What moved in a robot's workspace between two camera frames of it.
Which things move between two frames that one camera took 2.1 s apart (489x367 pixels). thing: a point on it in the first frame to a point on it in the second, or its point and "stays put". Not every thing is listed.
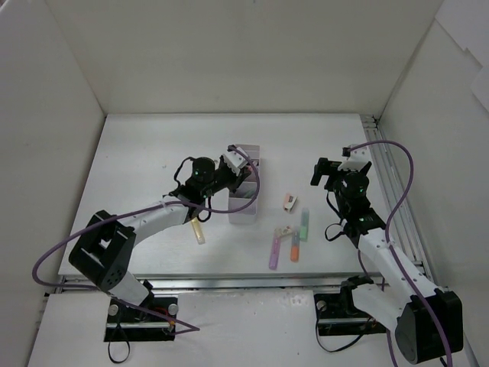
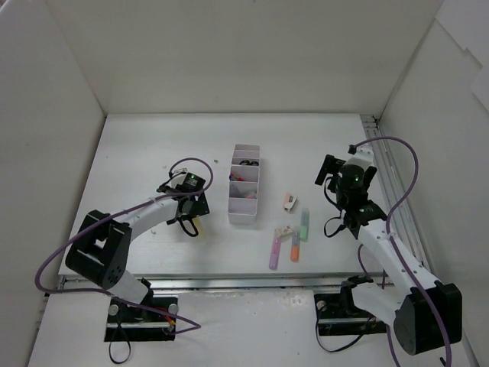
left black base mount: x=153 y=320 stays put
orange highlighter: x=295 y=246 stays put
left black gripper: x=232 y=177 to x=201 y=206
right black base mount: x=336 y=314 stays put
